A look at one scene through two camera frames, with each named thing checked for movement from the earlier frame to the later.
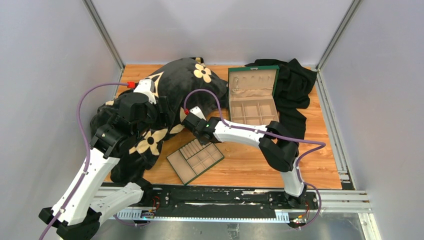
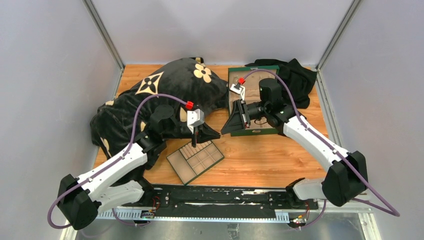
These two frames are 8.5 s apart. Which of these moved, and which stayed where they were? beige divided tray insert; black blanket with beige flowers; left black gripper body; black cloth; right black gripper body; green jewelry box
Moved: right black gripper body; left black gripper body
Stayed: black blanket with beige flowers; black cloth; green jewelry box; beige divided tray insert
